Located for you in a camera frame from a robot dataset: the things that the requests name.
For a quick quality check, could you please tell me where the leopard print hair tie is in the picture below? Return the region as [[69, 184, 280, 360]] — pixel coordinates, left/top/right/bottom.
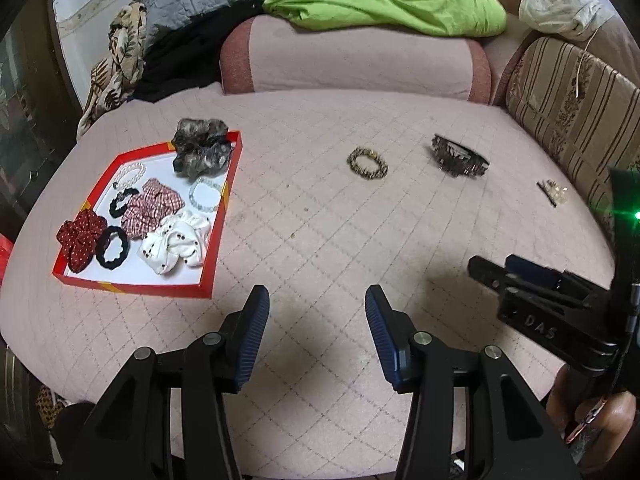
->
[[346, 146, 390, 181]]

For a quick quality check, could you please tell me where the person right hand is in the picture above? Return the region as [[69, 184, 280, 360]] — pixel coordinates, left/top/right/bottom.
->
[[546, 364, 638, 474]]

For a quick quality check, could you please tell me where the red white checked scrunchie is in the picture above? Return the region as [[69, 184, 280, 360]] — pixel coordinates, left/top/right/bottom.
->
[[120, 178, 184, 240]]

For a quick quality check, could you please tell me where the black wavy hair tie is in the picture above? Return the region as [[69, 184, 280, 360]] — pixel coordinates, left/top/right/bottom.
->
[[94, 224, 132, 271]]

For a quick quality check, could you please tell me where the red tray box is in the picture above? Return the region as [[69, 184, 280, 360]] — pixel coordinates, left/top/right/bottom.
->
[[52, 131, 242, 298]]

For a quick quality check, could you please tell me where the red gift bag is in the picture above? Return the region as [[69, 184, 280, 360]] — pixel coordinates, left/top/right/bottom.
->
[[0, 235, 13, 283]]

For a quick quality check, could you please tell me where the stained glass door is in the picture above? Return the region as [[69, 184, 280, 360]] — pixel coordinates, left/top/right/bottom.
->
[[1, 26, 77, 218]]

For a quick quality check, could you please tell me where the pink quilted bed cover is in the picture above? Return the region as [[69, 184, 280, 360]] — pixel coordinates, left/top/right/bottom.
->
[[1, 88, 613, 478]]

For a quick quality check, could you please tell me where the black hair clip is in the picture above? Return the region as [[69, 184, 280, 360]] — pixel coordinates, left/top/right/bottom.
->
[[536, 181, 558, 208]]

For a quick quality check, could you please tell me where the white pearl bracelet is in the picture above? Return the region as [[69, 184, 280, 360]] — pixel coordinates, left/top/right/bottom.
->
[[112, 160, 148, 192]]

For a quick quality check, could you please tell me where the pink bolster pillow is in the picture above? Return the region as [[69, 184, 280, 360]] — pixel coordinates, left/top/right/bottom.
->
[[220, 15, 492, 104]]

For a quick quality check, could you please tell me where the red polka dot scrunchie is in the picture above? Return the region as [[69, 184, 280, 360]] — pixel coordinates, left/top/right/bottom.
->
[[56, 209, 107, 273]]

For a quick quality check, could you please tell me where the pale blue bead bracelet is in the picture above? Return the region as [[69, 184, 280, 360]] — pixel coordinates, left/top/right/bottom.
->
[[188, 174, 226, 214]]

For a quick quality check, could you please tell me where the white cherry print scrunchie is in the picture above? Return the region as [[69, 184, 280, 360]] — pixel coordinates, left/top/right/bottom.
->
[[138, 208, 212, 275]]

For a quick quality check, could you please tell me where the white plastic bag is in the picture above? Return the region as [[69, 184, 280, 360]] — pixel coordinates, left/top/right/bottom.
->
[[518, 0, 604, 41]]

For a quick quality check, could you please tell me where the striped brown cushion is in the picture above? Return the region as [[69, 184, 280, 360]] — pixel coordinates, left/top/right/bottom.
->
[[506, 37, 639, 234]]

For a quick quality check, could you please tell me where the floral beige cloth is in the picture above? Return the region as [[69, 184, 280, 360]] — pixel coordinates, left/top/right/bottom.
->
[[76, 2, 146, 141]]

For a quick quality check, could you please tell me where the black decorative hair comb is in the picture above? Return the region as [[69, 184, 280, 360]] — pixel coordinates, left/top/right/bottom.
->
[[432, 134, 489, 178]]

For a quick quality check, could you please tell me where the clear crystal hair clip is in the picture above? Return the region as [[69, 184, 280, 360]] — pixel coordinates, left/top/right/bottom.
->
[[544, 179, 567, 206]]

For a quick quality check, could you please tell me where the grey velvet scrunchie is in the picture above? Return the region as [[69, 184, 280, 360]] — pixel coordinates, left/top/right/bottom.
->
[[171, 118, 233, 180]]

